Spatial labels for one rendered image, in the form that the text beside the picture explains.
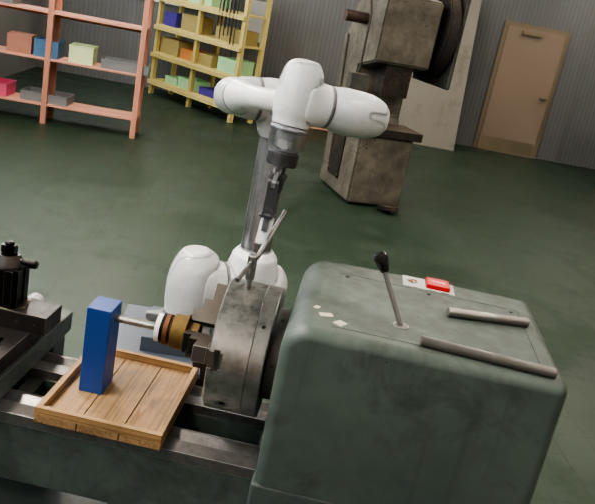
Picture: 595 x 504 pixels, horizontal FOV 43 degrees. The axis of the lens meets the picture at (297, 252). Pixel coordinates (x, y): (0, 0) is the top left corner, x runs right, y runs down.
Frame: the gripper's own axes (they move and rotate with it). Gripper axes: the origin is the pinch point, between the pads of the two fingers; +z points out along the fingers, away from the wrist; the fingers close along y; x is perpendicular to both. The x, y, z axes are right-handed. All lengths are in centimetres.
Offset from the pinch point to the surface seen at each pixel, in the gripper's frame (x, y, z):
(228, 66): -208, -926, -15
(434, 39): 53, -601, -96
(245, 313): 2.3, 19.5, 15.1
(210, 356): -2.5, 23.9, 25.4
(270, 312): 7.6, 18.1, 13.8
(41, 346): -50, -1, 46
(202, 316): -8.9, 8.2, 22.6
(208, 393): -1.2, 22.8, 34.6
